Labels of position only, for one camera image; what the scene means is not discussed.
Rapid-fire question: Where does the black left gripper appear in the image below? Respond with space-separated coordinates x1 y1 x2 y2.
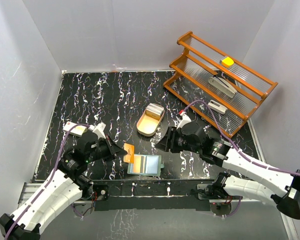
86 134 128 162

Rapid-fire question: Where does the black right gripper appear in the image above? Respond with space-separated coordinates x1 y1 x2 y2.
155 126 201 154

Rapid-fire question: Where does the orange credit card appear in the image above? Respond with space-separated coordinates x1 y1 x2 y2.
123 142 135 164

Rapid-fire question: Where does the green card holder wallet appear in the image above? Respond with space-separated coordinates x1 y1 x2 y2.
127 154 164 177

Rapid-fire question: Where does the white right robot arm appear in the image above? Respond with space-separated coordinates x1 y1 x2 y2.
155 121 300 220

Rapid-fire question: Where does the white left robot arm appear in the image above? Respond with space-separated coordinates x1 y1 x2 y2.
0 131 127 240

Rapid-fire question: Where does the stack of credit cards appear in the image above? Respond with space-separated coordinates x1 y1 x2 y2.
145 103 164 119

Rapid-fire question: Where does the beige oval tray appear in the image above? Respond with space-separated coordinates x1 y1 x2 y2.
136 109 165 137

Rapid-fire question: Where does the small white cardboard box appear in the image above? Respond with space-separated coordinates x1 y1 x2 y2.
63 121 88 137

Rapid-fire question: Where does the small white stapler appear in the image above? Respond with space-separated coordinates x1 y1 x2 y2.
207 100 228 115

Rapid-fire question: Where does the orange wooden shelf rack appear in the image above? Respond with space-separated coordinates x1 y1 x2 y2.
163 31 278 138

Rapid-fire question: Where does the grey stapler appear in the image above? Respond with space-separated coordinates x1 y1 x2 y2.
208 76 238 98

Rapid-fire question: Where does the yellow sticky note block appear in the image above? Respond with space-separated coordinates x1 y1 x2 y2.
219 56 235 68

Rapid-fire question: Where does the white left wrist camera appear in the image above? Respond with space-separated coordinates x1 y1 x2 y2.
88 121 106 139

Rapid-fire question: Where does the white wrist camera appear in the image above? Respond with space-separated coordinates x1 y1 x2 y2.
88 121 106 139
177 110 192 129

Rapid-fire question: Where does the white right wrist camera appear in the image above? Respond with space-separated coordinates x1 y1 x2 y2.
177 110 192 129

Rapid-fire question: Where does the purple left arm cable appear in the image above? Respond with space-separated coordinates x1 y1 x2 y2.
3 123 91 240

